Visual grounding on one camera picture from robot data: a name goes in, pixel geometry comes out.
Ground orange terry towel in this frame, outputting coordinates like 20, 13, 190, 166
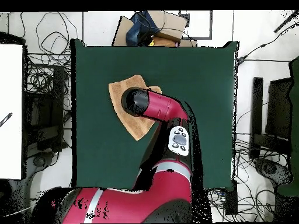
107, 74, 163, 141

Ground black chair frame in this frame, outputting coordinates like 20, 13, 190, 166
249, 76, 293, 159

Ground dark green table cloth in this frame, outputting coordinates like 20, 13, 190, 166
70, 38, 239, 191

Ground tangle of black cables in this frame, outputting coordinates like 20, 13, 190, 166
26, 11, 78, 113

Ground black stand base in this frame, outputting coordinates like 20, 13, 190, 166
254, 157, 294, 187
26, 151, 57, 173

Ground white panel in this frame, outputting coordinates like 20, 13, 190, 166
0, 43, 24, 180

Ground striped black strap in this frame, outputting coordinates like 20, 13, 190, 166
0, 112, 13, 128

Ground black equipment rack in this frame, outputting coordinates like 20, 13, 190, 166
24, 65, 68, 152

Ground flat brown cardboard sheet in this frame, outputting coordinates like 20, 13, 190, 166
112, 15, 135, 47

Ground grey square floor frame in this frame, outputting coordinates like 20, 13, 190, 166
178, 10, 213, 40

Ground black rod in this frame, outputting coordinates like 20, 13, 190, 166
273, 10, 299, 33

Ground black power adapter cable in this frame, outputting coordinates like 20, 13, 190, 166
237, 22, 299, 65

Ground blue jeans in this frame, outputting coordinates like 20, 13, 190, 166
126, 10, 161, 47

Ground brown cardboard box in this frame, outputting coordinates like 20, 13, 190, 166
147, 10, 189, 43

